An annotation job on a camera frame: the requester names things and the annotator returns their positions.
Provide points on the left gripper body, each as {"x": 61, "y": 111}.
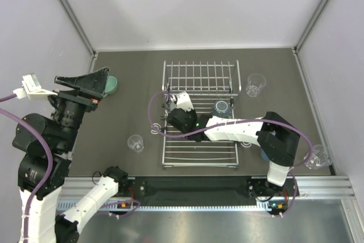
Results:
{"x": 87, "y": 100}

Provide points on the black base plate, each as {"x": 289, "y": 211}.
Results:
{"x": 191, "y": 191}

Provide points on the clear glass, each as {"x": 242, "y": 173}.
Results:
{"x": 135, "y": 142}
{"x": 255, "y": 83}
{"x": 320, "y": 158}

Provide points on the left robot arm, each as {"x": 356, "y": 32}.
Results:
{"x": 47, "y": 143}

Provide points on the grey-blue ceramic mug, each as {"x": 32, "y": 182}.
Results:
{"x": 221, "y": 109}

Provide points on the metal wire dish rack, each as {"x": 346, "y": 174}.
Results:
{"x": 213, "y": 87}

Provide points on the mint green cup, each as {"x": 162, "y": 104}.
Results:
{"x": 111, "y": 85}

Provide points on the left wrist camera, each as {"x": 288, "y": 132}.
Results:
{"x": 31, "y": 89}

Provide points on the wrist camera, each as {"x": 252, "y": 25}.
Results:
{"x": 31, "y": 89}
{"x": 181, "y": 101}

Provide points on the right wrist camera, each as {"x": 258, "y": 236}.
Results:
{"x": 181, "y": 101}

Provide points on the blue plastic cup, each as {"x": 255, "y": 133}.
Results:
{"x": 266, "y": 141}

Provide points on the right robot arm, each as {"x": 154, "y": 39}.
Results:
{"x": 272, "y": 133}

